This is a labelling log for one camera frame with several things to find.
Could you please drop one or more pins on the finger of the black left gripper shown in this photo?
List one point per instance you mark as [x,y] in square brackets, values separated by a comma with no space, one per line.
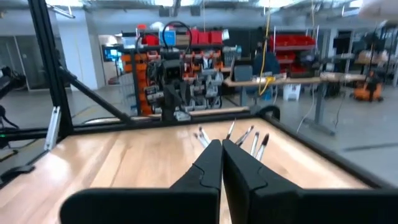
[186,93]
[172,96]

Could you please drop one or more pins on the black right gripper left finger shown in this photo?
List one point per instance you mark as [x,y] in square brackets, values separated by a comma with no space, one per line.
[186,205]

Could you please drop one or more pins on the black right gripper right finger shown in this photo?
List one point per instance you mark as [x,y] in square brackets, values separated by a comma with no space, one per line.
[264,205]

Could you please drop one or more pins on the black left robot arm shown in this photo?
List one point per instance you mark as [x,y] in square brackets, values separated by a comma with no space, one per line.
[169,113]

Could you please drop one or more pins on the storage rack with parts bins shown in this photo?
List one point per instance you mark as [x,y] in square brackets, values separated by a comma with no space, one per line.
[143,93]

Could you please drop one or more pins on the red plastic storage bin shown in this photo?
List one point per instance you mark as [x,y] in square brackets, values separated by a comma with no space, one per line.
[151,40]
[204,37]
[193,36]
[216,37]

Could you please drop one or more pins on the clear plastic storage box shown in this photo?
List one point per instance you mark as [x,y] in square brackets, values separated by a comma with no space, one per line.
[130,42]

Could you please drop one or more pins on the blue storage box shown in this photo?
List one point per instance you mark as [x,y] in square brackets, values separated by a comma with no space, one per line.
[168,38]

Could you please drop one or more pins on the lit display screen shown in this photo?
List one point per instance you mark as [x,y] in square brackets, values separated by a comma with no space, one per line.
[112,53]

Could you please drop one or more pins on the blue office chair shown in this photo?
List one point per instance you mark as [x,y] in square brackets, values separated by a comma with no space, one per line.
[270,63]

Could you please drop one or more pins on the white waste bin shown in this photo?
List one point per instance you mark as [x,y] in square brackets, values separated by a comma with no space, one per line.
[292,92]

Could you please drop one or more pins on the long wooden desk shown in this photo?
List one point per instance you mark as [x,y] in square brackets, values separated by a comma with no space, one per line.
[295,81]

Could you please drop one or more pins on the metal rack with red bins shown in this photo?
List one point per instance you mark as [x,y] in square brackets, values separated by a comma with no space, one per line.
[289,40]

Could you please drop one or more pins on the long light strip fixture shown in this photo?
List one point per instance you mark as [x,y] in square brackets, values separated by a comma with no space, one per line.
[62,12]

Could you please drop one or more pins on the orange shop vacuum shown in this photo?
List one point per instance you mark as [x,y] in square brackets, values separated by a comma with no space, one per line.
[363,91]

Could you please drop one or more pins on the black plastic edge clamp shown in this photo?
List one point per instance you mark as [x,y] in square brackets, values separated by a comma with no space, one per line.
[17,170]

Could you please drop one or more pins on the workbench with equipment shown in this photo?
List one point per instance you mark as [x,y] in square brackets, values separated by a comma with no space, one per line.
[373,57]

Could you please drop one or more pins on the white shade silver table lamp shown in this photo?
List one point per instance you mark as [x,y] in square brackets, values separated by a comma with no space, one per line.
[379,9]

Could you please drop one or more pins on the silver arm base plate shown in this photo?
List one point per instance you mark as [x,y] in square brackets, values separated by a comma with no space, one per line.
[182,116]

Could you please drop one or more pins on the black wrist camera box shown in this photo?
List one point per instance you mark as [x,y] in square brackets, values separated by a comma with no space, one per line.
[173,68]

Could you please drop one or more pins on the black curved corner bracket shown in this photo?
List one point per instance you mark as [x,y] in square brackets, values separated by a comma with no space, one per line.
[275,110]

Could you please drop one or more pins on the black aluminium table frame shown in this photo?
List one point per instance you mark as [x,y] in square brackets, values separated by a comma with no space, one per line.
[49,77]

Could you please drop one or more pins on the silver aluminium bracket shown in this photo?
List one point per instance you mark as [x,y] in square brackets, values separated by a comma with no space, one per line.
[52,129]

